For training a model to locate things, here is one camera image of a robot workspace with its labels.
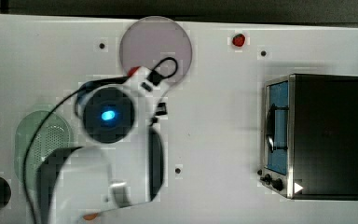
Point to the green plastic strainer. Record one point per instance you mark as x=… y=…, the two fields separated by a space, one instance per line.
x=55 y=133

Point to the orange toy fruit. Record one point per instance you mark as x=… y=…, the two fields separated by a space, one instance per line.
x=90 y=216

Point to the black silver toaster oven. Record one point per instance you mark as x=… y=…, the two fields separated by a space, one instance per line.
x=310 y=137

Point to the red strawberry toy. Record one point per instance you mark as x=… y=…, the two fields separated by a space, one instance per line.
x=238 y=40

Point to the pale purple round plate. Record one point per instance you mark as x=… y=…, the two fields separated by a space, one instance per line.
x=152 y=39

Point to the red ketchup bottle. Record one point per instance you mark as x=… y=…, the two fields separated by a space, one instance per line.
x=132 y=71

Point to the blue bowl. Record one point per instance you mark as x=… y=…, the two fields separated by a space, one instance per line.
x=80 y=95

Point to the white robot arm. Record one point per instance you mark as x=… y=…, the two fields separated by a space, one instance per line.
x=121 y=163

